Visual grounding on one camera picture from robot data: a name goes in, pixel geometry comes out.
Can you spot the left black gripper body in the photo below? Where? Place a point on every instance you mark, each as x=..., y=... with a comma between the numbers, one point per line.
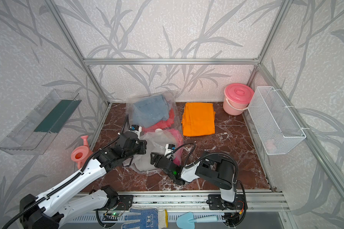
x=137, y=149

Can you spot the white wire mesh basket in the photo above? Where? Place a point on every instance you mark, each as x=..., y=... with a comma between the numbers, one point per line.
x=276, y=126

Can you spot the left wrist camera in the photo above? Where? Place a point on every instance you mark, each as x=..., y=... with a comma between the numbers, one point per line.
x=136, y=129

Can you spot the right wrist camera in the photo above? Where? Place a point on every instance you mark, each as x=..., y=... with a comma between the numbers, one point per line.
x=169, y=149

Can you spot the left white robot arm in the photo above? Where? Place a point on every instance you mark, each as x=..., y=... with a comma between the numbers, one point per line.
x=32, y=216

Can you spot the clear plastic vacuum bag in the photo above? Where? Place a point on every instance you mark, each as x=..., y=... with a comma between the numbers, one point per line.
x=135, y=163

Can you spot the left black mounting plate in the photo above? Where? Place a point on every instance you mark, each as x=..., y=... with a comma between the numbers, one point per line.
x=119, y=203

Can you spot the black mounting plate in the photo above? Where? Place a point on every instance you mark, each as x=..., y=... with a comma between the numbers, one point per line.
x=216, y=203
x=119, y=203

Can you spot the orange trousers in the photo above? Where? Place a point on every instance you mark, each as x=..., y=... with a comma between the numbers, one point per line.
x=198, y=119

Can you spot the pink garment in bag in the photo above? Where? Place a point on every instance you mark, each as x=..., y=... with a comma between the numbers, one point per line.
x=171, y=134

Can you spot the blue folded towel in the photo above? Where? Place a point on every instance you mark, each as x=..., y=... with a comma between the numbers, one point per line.
x=150, y=110

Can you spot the light blue toy shovel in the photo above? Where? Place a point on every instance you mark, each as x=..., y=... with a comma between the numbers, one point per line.
x=187, y=220

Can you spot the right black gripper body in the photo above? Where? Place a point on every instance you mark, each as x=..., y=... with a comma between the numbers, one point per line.
x=159, y=158

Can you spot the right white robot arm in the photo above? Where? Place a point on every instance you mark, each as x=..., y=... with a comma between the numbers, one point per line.
x=217, y=168

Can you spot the clear plastic wall shelf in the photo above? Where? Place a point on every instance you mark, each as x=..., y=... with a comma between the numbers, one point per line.
x=36, y=132

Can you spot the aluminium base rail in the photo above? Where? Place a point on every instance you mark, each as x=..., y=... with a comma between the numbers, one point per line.
x=194, y=201

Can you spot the pink watering can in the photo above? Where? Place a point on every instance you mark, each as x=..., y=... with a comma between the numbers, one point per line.
x=82, y=153

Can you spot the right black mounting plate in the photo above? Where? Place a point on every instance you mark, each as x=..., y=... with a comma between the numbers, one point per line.
x=216, y=203

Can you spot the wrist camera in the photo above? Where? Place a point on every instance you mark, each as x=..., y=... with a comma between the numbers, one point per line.
x=169, y=149
x=136, y=129

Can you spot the blue dotted work glove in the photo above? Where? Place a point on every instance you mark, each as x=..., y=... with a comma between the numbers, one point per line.
x=145, y=218

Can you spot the pink lidded bucket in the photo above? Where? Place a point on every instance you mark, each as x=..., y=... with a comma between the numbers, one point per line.
x=237, y=98

